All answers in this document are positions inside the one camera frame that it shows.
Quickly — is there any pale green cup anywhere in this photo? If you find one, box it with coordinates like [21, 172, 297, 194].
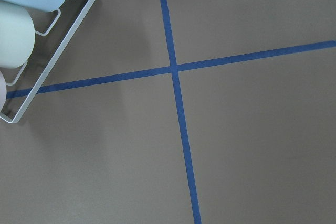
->
[1, 1, 35, 69]

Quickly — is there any white wire cup rack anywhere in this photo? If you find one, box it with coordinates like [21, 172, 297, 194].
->
[1, 0, 95, 123]

